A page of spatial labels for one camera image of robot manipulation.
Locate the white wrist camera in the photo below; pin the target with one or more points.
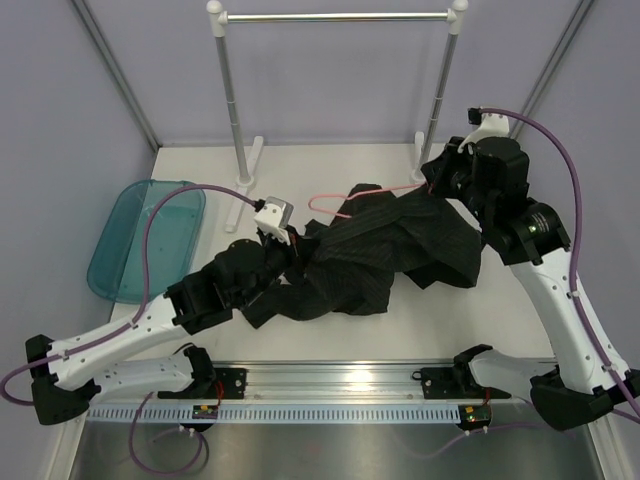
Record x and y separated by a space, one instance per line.
272 219
485 125

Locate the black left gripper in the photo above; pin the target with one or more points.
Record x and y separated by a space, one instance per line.
297 254

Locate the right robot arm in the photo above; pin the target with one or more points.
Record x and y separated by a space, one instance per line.
590 378

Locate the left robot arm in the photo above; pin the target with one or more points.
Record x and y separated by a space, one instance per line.
68 376

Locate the right aluminium frame post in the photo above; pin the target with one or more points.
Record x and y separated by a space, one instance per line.
533 39

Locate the black pinstriped shirt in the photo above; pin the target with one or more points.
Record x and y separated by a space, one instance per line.
374 237

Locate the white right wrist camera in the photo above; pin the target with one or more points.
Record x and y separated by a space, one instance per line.
485 125

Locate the aluminium frame post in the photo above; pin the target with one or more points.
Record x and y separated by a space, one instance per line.
533 39
106 56

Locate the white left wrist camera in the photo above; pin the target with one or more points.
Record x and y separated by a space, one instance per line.
272 219

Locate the pink wire hanger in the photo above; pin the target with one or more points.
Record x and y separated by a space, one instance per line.
349 197

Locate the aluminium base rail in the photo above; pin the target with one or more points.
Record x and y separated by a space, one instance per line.
320 382

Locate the white and silver clothes rack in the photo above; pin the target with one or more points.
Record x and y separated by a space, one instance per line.
247 159

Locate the white slotted cable duct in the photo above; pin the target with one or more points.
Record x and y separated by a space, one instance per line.
164 413

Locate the left aluminium frame post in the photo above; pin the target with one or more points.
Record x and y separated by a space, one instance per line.
106 56

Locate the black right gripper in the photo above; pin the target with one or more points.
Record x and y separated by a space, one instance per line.
440 170

